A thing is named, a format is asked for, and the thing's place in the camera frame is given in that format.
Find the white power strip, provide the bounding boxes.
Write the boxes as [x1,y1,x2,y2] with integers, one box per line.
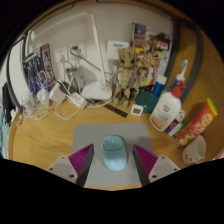
[69,92,88,109]

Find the grey metal shelf frame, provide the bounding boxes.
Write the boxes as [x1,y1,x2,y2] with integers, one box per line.
[4,14,204,111]

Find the brown tree figure toy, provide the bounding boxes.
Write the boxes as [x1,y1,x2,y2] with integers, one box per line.
[113,46,141,108]

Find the white desk lamp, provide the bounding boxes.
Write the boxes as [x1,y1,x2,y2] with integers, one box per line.
[28,11,114,101]

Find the black ruler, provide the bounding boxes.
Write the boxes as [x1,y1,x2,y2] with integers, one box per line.
[88,98,129,118]

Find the white pump lotion bottle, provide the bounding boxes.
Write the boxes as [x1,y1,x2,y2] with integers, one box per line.
[149,79,187,133]

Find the white wall box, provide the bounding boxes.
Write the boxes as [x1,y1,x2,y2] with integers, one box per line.
[107,40,130,61]

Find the white mug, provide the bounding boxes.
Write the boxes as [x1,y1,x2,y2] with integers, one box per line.
[182,134,207,164]

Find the dark green round tin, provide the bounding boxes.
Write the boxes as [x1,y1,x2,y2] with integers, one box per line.
[134,91,159,114]

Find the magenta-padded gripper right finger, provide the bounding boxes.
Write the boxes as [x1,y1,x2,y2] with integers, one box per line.
[132,143,182,186]

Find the colourful printed box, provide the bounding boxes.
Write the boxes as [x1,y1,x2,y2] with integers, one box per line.
[131,22,171,86]

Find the steel cup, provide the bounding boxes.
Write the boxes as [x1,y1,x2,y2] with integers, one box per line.
[65,66,84,93]

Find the white blue-tipped spray bottle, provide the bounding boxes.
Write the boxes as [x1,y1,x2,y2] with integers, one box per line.
[168,59,189,93]

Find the small blue white box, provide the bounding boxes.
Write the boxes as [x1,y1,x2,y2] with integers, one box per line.
[165,118,184,137]

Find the red chip can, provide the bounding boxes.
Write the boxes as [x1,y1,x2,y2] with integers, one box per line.
[176,97,219,148]

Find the light blue computer mouse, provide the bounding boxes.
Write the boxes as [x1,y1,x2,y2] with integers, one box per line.
[101,134,129,172]

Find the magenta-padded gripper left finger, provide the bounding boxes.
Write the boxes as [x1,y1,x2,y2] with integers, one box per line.
[45,143,95,187]

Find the bed with checked bedding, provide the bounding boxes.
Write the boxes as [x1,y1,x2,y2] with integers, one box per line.
[0,109,11,158]

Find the small white cube clock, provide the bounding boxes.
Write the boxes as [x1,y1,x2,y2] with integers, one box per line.
[129,103,145,118]

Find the white charger block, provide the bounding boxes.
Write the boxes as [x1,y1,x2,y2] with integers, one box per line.
[36,88,51,108]

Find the grey mouse pad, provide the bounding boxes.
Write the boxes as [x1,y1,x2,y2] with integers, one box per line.
[71,122,156,188]

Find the white power adapter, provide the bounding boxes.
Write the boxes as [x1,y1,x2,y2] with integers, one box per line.
[49,82,68,104]

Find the clear plastic bag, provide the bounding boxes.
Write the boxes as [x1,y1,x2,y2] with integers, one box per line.
[22,91,38,113]

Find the white wall socket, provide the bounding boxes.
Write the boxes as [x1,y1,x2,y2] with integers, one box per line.
[68,42,87,61]
[53,46,69,64]

